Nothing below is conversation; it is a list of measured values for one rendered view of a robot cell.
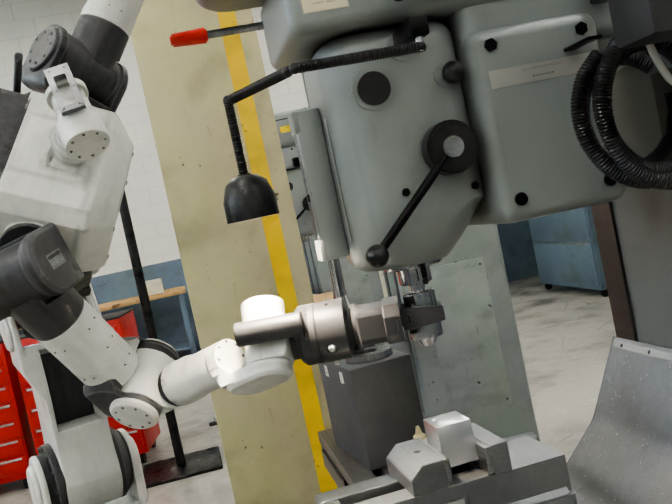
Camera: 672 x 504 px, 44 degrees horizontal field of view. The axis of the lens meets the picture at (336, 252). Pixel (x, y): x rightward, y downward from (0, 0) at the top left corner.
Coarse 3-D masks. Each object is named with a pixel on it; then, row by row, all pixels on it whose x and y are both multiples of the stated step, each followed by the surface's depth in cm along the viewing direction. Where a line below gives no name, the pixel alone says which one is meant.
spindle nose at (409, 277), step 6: (408, 270) 116; (414, 270) 116; (426, 270) 117; (402, 276) 117; (408, 276) 116; (414, 276) 116; (420, 276) 116; (402, 282) 117; (408, 282) 117; (414, 282) 116; (420, 282) 116
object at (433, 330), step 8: (432, 296) 117; (408, 304) 117; (416, 304) 117; (424, 304) 116; (432, 304) 117; (424, 328) 117; (432, 328) 117; (440, 328) 118; (416, 336) 117; (424, 336) 117; (432, 336) 117
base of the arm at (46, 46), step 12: (48, 36) 137; (60, 36) 136; (36, 48) 139; (48, 48) 136; (60, 48) 135; (36, 60) 137; (48, 60) 136; (60, 60) 136; (24, 72) 140; (36, 72) 137; (120, 72) 145; (24, 84) 142; (36, 84) 138; (48, 84) 135; (120, 84) 145; (120, 96) 145; (108, 108) 144
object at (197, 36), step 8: (248, 24) 123; (256, 24) 123; (184, 32) 121; (192, 32) 121; (200, 32) 121; (208, 32) 122; (216, 32) 122; (224, 32) 123; (232, 32) 123; (240, 32) 123; (176, 40) 121; (184, 40) 121; (192, 40) 121; (200, 40) 122
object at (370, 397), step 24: (360, 360) 150; (384, 360) 149; (408, 360) 150; (336, 384) 157; (360, 384) 147; (384, 384) 149; (408, 384) 150; (336, 408) 161; (360, 408) 147; (384, 408) 149; (408, 408) 150; (336, 432) 166; (360, 432) 149; (384, 432) 149; (408, 432) 150; (360, 456) 152; (384, 456) 148
